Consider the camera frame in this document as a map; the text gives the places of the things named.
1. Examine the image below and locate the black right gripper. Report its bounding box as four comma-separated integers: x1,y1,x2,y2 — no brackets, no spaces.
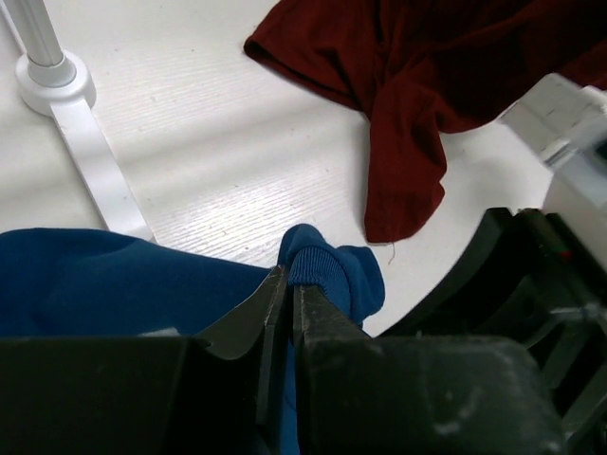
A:
383,208,606,454

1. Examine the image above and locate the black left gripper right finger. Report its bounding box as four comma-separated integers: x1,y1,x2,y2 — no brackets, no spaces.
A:
293,286,564,454

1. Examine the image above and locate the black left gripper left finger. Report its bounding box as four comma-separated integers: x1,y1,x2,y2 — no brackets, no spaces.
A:
1,266,286,454

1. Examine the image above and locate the blue printed t-shirt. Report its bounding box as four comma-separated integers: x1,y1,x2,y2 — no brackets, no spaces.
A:
1,225,385,454

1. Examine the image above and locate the dark red t-shirt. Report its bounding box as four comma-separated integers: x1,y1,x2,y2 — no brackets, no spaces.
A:
244,1,606,243

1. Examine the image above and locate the white clothes rack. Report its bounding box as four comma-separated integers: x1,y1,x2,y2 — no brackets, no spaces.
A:
1,1,155,242

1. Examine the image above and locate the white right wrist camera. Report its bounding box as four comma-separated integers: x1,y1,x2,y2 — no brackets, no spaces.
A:
499,73,606,266

